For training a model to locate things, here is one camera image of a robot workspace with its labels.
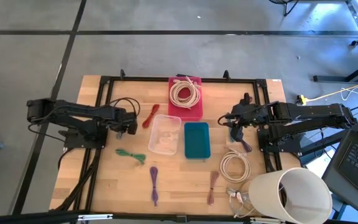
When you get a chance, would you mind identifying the black looped camera cable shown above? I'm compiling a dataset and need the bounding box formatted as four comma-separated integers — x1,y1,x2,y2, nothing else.
108,96,141,118
217,101,280,128

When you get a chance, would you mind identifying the pink braided cable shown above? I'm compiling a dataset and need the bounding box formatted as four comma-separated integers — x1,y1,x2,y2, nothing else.
206,170,221,207

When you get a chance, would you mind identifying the grey white braided cable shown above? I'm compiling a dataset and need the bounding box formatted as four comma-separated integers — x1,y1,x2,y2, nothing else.
157,130,180,147

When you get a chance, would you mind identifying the clear plastic bin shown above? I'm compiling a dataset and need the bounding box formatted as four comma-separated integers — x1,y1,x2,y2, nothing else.
147,114,182,156

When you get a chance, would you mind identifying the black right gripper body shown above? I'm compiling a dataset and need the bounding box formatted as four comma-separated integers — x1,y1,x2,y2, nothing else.
226,102,272,128

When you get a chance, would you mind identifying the black looped left camera cable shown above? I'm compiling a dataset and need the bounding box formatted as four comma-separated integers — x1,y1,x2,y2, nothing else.
108,96,141,118

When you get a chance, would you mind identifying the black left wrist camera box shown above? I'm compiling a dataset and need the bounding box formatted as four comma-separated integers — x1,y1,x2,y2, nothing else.
126,117,139,136

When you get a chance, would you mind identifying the black aluminium table frame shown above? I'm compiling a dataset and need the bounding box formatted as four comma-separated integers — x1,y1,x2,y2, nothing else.
72,68,285,219

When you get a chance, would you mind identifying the thin transparent cable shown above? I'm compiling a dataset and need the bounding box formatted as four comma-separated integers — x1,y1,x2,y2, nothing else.
226,186,258,220

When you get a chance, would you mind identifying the black cable bundle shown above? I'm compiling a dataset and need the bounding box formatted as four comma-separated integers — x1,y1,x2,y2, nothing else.
53,147,103,213

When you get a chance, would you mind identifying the purple braided cable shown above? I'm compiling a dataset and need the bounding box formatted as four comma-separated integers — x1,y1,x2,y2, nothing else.
149,166,160,208

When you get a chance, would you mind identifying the thick beige cable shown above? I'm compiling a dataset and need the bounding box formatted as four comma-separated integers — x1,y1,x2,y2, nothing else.
169,77,203,110

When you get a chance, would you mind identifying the black looped right camera cable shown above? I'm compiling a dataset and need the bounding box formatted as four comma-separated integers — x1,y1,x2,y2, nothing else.
217,101,280,128

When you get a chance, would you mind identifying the teal braided cable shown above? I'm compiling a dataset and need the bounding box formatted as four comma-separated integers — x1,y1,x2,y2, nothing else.
228,129,254,154

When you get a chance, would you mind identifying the large beige lampshade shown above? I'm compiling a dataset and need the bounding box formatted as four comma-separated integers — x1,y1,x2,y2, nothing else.
247,167,334,224

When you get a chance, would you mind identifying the dark grey laptop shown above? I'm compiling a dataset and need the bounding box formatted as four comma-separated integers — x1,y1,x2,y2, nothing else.
321,129,358,223

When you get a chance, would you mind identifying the green braided cable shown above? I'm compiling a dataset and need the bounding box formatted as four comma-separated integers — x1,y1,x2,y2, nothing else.
115,148,147,166

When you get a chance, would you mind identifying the teal plastic bin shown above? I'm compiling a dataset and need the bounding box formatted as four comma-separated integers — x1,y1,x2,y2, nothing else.
183,121,212,160

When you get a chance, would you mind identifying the yellow extension cord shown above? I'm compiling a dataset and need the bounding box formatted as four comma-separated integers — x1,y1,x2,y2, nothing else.
296,77,358,106

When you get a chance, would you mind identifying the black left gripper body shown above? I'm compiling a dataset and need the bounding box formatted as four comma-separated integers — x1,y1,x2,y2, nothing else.
114,107,136,133

